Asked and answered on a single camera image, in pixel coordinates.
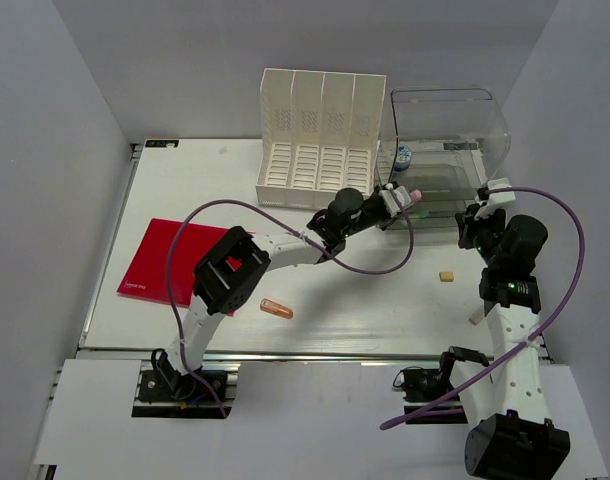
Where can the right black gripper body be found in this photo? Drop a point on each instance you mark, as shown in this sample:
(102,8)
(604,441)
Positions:
(482,234)

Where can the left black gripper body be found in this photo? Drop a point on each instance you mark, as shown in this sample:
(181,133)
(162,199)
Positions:
(370,215)

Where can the pink correction tape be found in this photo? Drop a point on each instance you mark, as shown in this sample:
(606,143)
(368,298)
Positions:
(415,195)

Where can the blue lidded jar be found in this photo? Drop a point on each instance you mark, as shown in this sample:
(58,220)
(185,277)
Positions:
(402,162)

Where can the clear acrylic storage box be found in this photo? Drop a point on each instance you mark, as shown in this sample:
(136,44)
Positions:
(458,138)

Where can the orange correction tape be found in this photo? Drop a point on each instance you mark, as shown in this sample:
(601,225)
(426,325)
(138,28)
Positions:
(276,309)

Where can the green correction tape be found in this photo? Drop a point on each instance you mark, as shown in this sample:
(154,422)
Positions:
(421,215)

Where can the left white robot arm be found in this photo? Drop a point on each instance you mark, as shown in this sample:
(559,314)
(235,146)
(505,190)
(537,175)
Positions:
(227,275)

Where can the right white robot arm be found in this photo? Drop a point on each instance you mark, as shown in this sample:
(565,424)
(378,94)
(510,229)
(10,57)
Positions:
(512,434)

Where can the yellow eraser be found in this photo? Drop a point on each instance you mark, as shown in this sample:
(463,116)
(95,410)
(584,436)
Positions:
(446,276)

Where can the white eraser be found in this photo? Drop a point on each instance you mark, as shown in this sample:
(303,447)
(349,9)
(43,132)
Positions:
(477,316)

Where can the white file organizer rack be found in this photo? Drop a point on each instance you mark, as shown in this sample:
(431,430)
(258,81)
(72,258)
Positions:
(320,134)

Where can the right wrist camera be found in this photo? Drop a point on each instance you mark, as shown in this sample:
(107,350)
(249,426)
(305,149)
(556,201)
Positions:
(492,197)

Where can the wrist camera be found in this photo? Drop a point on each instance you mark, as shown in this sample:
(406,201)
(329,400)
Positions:
(492,197)
(395,199)

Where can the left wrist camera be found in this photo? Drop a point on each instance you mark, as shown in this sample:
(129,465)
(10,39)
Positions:
(395,199)

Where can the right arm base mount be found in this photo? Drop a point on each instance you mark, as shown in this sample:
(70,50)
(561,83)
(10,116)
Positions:
(421,386)

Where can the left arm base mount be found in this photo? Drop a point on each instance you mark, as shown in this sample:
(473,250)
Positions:
(165,393)

